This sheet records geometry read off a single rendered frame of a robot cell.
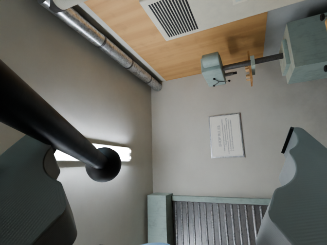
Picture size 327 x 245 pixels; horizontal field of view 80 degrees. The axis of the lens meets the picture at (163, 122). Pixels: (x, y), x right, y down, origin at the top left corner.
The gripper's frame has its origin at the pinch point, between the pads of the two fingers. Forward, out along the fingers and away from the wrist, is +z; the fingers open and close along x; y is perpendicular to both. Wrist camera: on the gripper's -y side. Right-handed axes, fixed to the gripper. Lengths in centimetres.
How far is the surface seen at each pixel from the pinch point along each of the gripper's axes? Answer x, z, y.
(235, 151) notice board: 93, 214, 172
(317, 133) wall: 183, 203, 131
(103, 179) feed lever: -6.1, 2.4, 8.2
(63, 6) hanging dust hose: -90, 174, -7
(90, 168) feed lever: -7.3, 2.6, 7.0
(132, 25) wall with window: -42, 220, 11
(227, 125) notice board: 83, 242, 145
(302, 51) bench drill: 121, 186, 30
